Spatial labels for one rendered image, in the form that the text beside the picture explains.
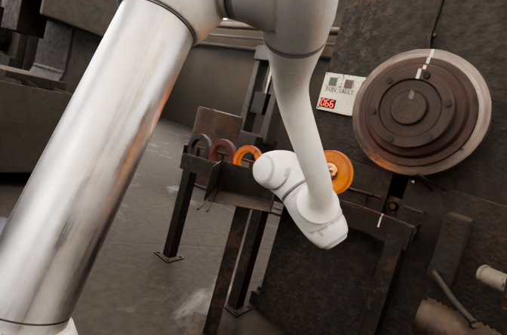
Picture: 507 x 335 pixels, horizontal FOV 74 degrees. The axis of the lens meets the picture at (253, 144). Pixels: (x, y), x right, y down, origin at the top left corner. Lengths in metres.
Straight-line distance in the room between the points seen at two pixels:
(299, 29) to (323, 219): 0.47
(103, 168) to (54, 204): 0.06
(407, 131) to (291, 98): 0.75
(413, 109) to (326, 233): 0.63
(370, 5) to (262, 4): 1.31
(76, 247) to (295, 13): 0.37
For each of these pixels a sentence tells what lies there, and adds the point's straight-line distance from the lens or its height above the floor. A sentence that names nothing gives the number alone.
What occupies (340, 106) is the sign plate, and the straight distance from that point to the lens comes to 1.62.
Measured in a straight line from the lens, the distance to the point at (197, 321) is 1.70.
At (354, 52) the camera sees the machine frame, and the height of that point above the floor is 1.35.
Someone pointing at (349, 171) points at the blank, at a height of 0.85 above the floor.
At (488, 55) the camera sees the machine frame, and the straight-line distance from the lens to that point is 1.55.
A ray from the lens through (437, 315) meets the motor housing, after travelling 1.26.
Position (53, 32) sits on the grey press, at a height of 1.21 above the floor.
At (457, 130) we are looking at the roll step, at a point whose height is 1.07.
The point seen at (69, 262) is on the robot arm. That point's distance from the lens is 0.41.
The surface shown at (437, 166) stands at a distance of 1.34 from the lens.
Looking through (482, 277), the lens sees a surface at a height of 0.66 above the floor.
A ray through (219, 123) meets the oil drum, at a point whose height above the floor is 0.75.
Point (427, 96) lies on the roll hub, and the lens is 1.30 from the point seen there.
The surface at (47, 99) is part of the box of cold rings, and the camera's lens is 2.89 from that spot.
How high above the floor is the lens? 0.95
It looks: 5 degrees down
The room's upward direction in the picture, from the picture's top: 15 degrees clockwise
